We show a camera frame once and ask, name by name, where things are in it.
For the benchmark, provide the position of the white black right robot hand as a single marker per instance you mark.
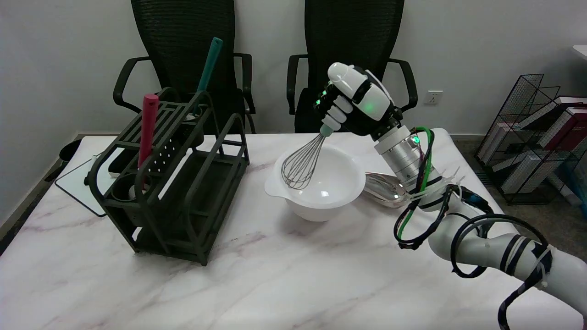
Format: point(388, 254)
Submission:
point(367, 98)

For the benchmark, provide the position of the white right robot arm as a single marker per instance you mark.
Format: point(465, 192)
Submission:
point(399, 156)

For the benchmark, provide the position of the white plastic mixing bowl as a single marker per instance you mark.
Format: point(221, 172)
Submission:
point(321, 206)

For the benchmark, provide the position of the black mesh office chair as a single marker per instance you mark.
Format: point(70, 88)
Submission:
point(353, 32)
point(183, 27)

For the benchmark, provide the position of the shiny silver metal dish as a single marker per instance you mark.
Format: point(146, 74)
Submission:
point(380, 188)

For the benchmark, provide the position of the thick white book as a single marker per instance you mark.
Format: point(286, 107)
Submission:
point(520, 172)

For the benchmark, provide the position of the maroon book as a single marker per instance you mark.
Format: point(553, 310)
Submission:
point(571, 130)

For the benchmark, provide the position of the white table corner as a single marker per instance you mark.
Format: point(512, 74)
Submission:
point(581, 51)

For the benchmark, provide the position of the dark green utensil rack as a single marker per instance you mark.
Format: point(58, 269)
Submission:
point(117, 215)

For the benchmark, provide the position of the white board with black edge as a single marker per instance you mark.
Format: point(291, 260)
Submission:
point(78, 183)

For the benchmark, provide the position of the black waste bin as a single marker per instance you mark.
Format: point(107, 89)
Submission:
point(69, 149)

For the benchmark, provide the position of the white wall socket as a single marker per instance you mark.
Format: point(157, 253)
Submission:
point(433, 97)

